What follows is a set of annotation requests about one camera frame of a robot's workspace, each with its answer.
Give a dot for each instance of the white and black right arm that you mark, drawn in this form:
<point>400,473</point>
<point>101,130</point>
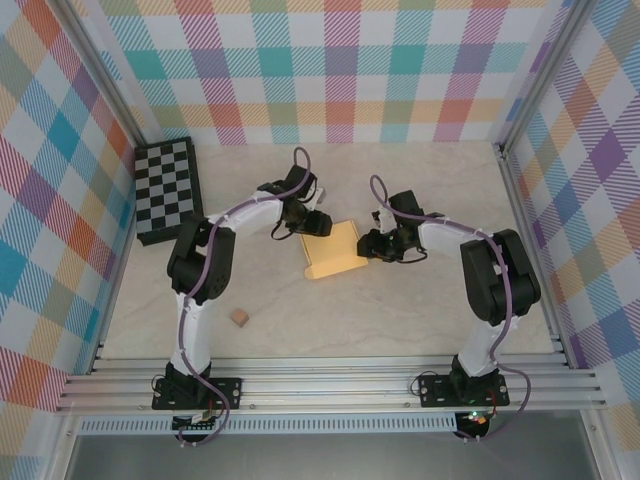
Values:
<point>500,280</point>

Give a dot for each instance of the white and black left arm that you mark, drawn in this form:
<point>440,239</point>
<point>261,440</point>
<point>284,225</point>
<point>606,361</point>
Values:
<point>200,260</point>

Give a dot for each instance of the small wooden cube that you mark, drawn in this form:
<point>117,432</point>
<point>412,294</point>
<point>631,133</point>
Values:
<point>240,317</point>

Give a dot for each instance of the black and grey checkerboard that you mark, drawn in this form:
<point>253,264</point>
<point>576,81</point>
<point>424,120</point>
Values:
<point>167,187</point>

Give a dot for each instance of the small circuit board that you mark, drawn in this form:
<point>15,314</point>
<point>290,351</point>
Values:
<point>475,420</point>
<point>197,422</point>

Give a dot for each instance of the grey metal tray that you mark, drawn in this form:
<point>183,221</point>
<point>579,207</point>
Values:
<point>325,457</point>

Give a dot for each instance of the aluminium rail frame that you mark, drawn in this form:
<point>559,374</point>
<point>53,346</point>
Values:
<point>325,380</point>

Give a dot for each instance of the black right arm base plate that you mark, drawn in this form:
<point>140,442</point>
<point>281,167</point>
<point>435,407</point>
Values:
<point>435,390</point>

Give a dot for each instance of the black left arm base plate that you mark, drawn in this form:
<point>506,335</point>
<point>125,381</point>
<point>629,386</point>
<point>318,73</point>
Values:
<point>230,392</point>

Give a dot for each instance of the aluminium corner post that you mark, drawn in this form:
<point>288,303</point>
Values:
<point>545,70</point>
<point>100,70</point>

